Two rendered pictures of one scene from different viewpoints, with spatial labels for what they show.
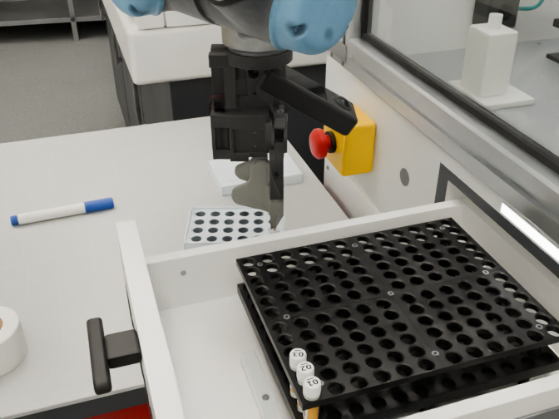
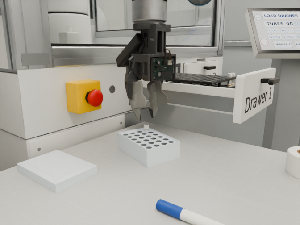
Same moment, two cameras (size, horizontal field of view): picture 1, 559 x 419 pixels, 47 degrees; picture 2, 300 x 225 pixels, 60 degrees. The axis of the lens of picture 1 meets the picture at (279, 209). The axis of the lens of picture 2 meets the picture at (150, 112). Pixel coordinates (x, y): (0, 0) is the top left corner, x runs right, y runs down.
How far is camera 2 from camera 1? 1.13 m
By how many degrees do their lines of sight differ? 109
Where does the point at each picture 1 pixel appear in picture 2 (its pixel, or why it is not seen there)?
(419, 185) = (121, 85)
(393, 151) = (102, 84)
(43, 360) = (279, 161)
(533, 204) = not seen: hidden behind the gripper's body
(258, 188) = (160, 93)
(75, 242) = (216, 200)
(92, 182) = not seen: outside the picture
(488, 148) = not seen: hidden behind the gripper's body
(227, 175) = (78, 168)
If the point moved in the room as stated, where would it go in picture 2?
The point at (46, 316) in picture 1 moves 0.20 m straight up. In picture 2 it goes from (267, 173) to (280, 64)
